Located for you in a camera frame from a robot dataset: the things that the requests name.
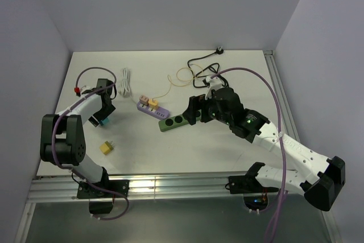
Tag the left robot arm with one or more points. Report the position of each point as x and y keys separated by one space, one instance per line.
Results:
x=62 y=140

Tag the aluminium rail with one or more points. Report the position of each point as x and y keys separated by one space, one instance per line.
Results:
x=287 y=116
x=59 y=189

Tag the orange charger plug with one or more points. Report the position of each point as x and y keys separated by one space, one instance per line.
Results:
x=153 y=104

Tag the yellow plug adapter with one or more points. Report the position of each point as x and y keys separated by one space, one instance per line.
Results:
x=107 y=147

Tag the purple power strip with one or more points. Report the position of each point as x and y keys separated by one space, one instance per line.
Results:
x=160 y=113

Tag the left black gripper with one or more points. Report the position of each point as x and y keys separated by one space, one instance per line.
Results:
x=102 y=116

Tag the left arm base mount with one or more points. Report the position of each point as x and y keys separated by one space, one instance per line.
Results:
x=101 y=203

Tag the aluminium front rail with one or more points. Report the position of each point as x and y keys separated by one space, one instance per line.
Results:
x=59 y=189

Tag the aluminium right rail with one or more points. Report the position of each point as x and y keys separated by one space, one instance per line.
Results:
x=287 y=116

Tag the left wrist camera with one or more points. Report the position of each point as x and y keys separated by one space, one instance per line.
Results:
x=79 y=91

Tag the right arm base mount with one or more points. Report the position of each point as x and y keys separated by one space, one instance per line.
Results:
x=255 y=196

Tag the teal plug adapter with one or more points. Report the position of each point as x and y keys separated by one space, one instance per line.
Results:
x=104 y=122

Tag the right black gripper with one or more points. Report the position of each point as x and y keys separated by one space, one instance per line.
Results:
x=195 y=103

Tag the pink plug adapter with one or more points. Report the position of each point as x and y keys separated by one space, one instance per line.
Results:
x=144 y=100

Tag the green power strip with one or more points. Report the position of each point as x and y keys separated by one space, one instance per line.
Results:
x=171 y=123

